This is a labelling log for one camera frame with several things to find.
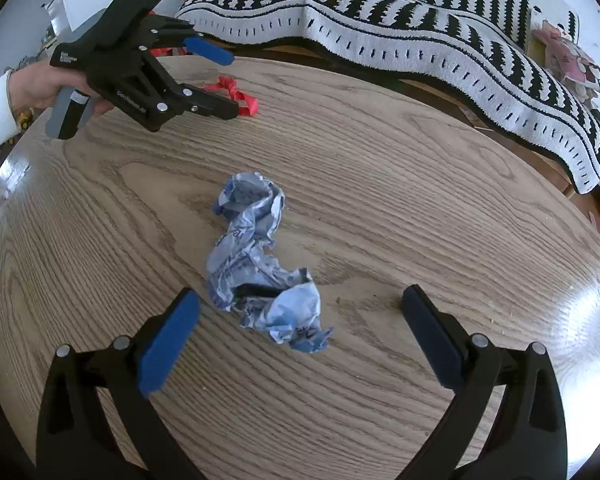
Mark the white blue printed wrapper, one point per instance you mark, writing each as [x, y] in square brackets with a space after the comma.
[257, 265]

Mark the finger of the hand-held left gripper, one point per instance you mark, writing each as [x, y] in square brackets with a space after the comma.
[210, 50]
[205, 105]

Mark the red ribbon scrap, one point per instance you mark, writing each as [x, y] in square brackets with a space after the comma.
[240, 95]

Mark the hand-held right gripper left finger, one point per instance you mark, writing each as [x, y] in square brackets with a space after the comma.
[170, 342]

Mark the person's left hand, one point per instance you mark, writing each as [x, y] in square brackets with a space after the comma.
[45, 85]

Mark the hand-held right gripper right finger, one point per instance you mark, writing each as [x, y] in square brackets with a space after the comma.
[430, 335]

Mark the pink printed cushion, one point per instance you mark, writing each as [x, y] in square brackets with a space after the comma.
[575, 60]

